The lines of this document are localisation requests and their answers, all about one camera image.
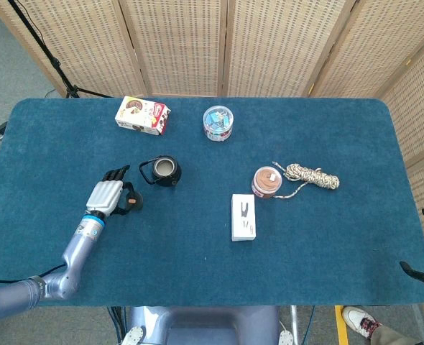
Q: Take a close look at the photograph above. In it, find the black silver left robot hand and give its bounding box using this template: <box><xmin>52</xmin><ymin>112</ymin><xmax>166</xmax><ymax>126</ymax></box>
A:
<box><xmin>85</xmin><ymin>164</ymin><xmax>137</xmax><ymax>217</ymax></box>

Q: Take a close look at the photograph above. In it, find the white snack box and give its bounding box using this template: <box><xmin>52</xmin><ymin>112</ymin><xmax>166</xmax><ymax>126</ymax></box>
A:
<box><xmin>114</xmin><ymin>95</ymin><xmax>172</xmax><ymax>137</ymax></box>

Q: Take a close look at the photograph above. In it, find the khaki trouser leg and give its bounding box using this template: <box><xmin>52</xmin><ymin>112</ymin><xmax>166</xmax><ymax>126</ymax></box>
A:
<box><xmin>369</xmin><ymin>326</ymin><xmax>424</xmax><ymax>345</ymax></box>

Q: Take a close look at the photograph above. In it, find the white sneaker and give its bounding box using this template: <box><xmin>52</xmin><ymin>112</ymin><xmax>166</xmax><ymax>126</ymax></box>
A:
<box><xmin>341</xmin><ymin>305</ymin><xmax>382</xmax><ymax>339</ymax></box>

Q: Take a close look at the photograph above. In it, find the blue tablecloth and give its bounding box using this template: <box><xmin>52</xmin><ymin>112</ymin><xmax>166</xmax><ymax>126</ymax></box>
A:
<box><xmin>0</xmin><ymin>97</ymin><xmax>424</xmax><ymax>308</ymax></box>

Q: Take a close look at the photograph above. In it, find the clear jar of binder clips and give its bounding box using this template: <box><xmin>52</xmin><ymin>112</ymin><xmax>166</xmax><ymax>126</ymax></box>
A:
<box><xmin>201</xmin><ymin>104</ymin><xmax>235</xmax><ymax>142</ymax></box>

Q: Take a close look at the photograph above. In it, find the black tripod stand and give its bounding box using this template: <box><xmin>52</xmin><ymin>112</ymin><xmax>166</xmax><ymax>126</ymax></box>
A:
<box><xmin>6</xmin><ymin>0</ymin><xmax>113</xmax><ymax>99</ymax></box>

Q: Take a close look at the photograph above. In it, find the clear jar of rubber bands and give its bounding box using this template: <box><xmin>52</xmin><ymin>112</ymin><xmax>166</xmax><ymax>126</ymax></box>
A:
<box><xmin>251</xmin><ymin>165</ymin><xmax>284</xmax><ymax>200</ymax></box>

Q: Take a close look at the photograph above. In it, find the grey robot torso base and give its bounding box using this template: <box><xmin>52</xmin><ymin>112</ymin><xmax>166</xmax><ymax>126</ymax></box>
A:
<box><xmin>121</xmin><ymin>305</ymin><xmax>295</xmax><ymax>345</ymax></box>

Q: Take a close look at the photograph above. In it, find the wicker folding screen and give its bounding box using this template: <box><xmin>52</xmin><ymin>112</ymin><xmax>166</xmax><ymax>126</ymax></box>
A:
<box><xmin>0</xmin><ymin>0</ymin><xmax>424</xmax><ymax>326</ymax></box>

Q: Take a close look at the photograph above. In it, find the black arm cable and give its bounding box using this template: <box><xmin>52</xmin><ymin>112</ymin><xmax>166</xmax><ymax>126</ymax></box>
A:
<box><xmin>0</xmin><ymin>263</ymin><xmax>67</xmax><ymax>284</ymax></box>

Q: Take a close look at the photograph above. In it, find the beige speckled rope bundle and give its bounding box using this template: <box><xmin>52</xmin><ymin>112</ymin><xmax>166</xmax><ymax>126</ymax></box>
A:
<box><xmin>272</xmin><ymin>161</ymin><xmax>341</xmax><ymax>200</ymax></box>

